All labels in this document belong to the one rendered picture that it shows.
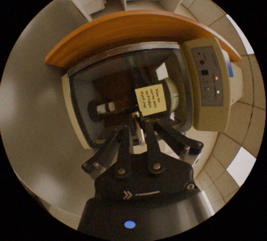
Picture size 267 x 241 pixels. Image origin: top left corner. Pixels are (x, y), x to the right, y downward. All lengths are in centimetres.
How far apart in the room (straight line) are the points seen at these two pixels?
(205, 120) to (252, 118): 127
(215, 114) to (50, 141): 52
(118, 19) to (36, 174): 44
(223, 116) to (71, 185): 56
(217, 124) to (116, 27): 43
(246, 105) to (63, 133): 173
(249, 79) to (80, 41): 156
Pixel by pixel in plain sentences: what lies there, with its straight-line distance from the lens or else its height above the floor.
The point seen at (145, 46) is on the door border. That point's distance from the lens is 25.
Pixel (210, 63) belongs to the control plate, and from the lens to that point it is 29.
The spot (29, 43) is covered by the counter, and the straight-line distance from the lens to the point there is 38.
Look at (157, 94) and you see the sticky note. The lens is 22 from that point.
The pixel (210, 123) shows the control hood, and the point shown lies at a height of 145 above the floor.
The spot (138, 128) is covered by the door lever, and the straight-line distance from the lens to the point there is 18.
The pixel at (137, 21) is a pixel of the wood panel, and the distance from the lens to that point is 25.
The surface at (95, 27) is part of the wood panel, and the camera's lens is 24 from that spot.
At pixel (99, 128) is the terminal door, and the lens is 26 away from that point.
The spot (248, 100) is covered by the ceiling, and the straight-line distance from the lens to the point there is 147.
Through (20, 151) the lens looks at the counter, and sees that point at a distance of 27.
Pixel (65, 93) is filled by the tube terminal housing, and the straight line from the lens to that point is 34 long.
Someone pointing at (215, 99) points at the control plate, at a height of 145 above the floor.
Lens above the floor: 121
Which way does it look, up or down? 4 degrees down
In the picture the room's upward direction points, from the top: 78 degrees clockwise
